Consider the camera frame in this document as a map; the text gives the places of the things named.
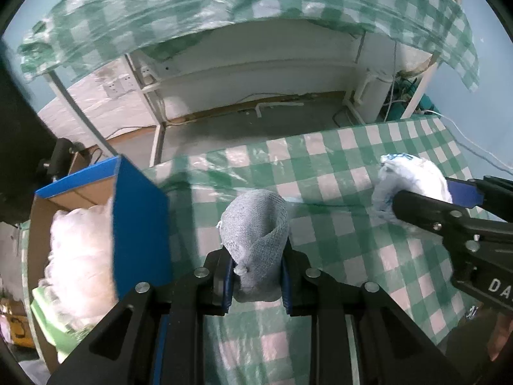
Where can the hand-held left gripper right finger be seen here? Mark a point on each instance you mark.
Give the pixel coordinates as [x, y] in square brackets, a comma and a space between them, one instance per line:
[286, 288]

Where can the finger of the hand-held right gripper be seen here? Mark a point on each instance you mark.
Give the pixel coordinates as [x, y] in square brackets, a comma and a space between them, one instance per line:
[425, 210]
[465, 192]

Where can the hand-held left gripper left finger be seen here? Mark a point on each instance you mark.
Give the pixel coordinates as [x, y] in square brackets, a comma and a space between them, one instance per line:
[225, 284]

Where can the white patterned cloth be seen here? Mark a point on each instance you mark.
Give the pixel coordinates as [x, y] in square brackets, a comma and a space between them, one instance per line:
[404, 178]

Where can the grey knit sock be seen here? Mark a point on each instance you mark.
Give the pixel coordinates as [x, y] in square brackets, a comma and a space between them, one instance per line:
[256, 228]

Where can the cardboard box with blue rim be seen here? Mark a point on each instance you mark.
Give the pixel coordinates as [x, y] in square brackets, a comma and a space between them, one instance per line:
[138, 216]

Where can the white mesh bath pouf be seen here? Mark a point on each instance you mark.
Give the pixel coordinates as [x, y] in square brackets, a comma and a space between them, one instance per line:
[78, 256]

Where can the light green cloth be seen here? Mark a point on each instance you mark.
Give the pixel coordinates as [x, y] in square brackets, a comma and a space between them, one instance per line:
[52, 321]

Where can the person's right hand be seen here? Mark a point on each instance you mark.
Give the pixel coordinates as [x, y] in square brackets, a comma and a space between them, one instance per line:
[503, 337]

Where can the teal bag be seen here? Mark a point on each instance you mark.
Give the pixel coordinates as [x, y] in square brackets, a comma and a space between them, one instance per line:
[404, 102]

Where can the small wooden box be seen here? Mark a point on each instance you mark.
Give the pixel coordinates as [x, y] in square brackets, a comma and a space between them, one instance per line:
[86, 160]

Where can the black cylindrical device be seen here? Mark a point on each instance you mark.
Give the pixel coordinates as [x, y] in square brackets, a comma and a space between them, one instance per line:
[60, 158]

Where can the yellow box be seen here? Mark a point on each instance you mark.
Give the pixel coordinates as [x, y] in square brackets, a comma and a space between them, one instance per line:
[18, 323]

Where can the large black object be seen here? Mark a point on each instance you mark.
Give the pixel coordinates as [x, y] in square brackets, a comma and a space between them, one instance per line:
[20, 140]

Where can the white wall socket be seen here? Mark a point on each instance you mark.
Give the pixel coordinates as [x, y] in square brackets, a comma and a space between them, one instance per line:
[118, 85]

